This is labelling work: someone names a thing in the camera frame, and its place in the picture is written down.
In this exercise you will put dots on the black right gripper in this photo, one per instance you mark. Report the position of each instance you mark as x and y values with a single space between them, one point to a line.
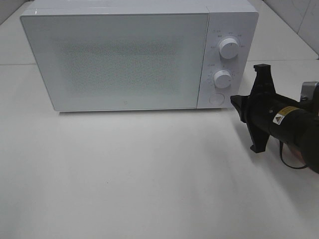
258 111

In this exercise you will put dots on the round white door button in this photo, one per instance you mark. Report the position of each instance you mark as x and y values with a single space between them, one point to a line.
217 99

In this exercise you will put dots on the white microwave door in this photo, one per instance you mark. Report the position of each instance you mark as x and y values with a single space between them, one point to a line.
119 62

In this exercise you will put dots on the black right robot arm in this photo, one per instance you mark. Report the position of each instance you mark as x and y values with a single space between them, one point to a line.
293 123

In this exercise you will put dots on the lower white timer knob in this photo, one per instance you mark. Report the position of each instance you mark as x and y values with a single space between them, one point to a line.
222 79

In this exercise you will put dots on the white microwave oven body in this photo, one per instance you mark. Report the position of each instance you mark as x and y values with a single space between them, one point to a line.
226 18

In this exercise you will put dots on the upper white power knob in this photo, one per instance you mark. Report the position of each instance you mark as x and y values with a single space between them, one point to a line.
228 48

